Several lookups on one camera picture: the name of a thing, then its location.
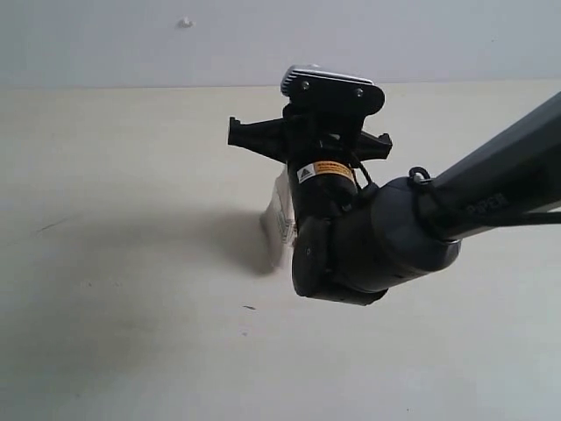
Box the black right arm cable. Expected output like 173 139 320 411
345 148 561 229

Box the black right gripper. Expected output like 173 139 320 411
227 104 392 167

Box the small white wall plug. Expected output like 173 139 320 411
178 18 195 29

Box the white paint brush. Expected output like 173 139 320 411
259 168 297 271

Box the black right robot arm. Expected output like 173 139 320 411
228 88 560 305

